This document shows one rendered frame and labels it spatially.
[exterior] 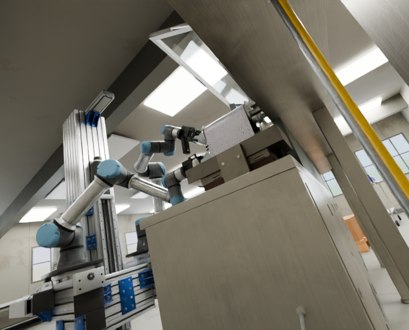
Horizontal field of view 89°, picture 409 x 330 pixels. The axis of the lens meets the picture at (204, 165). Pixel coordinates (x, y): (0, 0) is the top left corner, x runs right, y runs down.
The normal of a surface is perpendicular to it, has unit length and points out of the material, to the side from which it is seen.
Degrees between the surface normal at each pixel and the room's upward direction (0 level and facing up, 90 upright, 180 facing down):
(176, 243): 90
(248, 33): 180
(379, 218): 90
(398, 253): 90
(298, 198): 90
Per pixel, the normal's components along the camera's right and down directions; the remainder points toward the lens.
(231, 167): -0.54, -0.15
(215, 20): 0.27, 0.90
